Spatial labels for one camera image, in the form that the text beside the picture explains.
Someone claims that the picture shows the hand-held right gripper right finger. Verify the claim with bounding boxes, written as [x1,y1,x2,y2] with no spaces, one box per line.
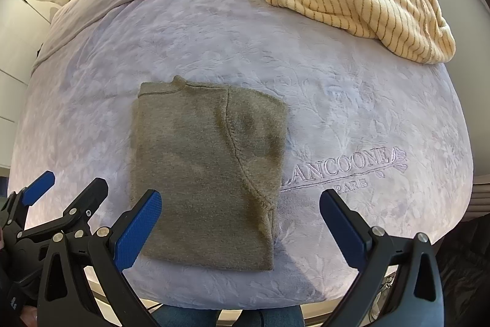
[319,190,445,327]

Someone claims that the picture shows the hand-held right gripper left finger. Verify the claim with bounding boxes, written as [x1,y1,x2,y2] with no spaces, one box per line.
[36,189,162,327]

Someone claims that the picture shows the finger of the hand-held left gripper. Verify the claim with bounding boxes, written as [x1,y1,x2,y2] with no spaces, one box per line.
[0,171,56,236]
[17,177,109,247]

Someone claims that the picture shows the grey knit sweater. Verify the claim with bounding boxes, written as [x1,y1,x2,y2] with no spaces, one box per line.
[129,76,288,271]

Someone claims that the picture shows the person's blue jeans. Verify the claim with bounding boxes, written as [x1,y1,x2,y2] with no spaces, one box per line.
[153,306,305,327]

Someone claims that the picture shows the lilac plush blanket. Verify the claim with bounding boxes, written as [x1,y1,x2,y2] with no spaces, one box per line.
[8,0,473,312]

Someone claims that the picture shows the white wardrobe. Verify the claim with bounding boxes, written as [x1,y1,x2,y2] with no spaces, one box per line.
[0,0,54,167]

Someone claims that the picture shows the black bag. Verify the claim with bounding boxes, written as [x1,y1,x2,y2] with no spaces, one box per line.
[438,214,490,327]

